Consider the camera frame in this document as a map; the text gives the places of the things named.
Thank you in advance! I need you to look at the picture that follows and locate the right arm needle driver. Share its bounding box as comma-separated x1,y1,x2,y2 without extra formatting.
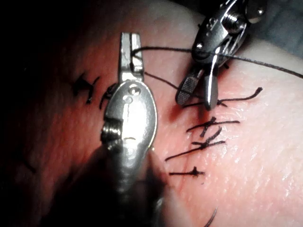
191,0,266,70

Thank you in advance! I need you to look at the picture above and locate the right arm needle driver jaw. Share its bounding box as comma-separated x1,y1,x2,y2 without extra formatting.
176,64,205,106
203,54,219,111

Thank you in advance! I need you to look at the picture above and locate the left arm needle driver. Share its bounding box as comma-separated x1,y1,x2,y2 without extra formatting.
101,79,159,171

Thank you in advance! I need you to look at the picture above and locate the left arm needle driver jaw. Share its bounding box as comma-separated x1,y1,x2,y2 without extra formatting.
131,33,145,81
119,32,132,83

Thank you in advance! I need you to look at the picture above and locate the black thread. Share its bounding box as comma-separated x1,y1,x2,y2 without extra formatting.
129,46,303,95

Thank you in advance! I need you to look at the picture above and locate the black stitching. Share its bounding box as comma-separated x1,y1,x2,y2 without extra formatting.
165,87,263,185
71,72,115,110

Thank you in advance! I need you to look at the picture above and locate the tissue pad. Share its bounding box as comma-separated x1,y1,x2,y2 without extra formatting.
0,0,303,227

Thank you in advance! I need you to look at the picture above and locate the curved needle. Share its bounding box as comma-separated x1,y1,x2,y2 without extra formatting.
204,207,219,227

